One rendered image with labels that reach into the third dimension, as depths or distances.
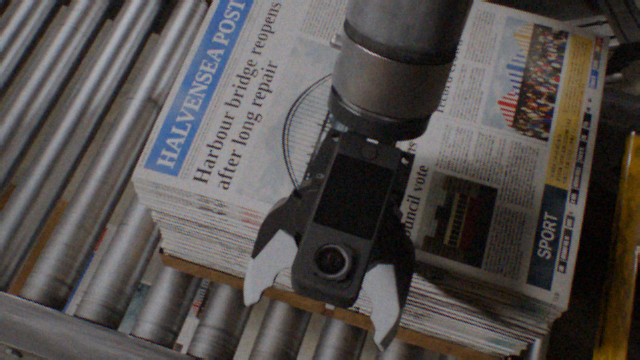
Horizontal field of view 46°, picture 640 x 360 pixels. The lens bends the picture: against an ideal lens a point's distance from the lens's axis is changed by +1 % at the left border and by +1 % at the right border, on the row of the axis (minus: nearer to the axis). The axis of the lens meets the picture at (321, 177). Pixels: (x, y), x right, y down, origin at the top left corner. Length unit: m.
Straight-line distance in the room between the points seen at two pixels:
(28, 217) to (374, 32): 0.55
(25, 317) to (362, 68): 0.52
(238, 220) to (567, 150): 0.29
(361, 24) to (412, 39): 0.03
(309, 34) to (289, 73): 0.05
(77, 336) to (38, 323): 0.04
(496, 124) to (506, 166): 0.04
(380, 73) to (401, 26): 0.03
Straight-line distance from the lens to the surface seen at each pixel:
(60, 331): 0.85
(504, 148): 0.68
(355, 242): 0.48
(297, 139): 0.65
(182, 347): 1.64
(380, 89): 0.47
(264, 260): 0.58
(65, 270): 0.88
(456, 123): 0.68
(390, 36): 0.46
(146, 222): 0.88
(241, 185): 0.63
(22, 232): 0.91
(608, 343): 0.88
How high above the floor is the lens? 1.59
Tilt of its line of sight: 62 degrees down
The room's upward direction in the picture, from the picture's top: 8 degrees clockwise
